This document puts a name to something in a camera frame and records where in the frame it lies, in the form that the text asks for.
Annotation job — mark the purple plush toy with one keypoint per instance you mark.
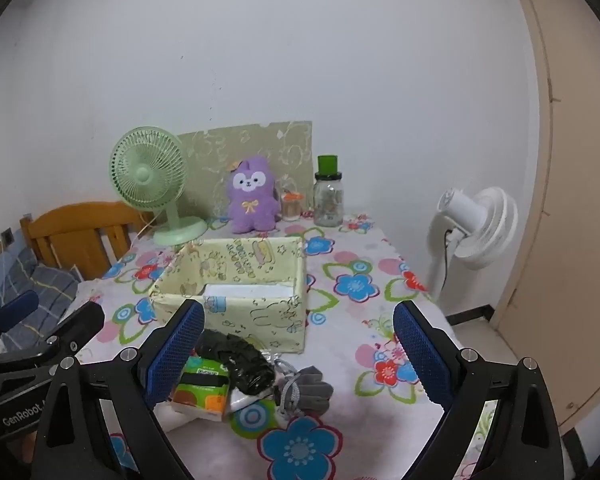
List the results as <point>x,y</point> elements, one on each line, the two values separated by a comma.
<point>252,205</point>

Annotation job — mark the glass jar green lid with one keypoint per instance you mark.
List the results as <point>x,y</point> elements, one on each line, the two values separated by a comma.
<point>328,202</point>

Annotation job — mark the wall power outlet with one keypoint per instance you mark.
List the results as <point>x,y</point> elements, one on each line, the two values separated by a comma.
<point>8,237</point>

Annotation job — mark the grey knit glove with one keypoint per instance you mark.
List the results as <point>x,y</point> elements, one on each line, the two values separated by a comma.
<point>310,390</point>

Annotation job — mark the green printed cardboard sheet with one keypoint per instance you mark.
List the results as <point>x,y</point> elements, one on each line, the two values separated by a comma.
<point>215,160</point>

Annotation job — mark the white standing fan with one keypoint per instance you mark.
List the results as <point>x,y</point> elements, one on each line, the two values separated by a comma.
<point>485,230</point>

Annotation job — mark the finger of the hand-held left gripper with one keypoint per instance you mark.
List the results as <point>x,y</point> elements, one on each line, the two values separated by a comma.
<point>17,307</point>
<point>77,322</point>

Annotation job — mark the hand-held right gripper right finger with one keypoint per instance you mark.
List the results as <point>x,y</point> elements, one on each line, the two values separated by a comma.
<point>420,355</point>

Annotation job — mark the green desk fan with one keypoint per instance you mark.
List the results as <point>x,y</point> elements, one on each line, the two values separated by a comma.
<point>145,172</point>

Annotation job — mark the grey plaid pillow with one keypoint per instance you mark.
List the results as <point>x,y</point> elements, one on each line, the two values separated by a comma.
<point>45,280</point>

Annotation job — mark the yellow printed storage box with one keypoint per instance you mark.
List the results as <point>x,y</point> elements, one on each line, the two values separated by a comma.
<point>260,315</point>

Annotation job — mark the printed tissue packet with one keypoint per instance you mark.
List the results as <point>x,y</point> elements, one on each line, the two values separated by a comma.
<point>200,390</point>

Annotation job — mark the beige door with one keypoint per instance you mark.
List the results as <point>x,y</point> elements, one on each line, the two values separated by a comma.
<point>580,210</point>

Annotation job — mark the cotton swab jar orange lid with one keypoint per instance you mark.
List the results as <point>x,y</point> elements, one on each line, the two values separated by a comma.
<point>291,207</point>

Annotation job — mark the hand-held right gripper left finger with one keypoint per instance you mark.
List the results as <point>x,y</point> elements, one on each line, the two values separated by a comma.
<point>175,352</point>

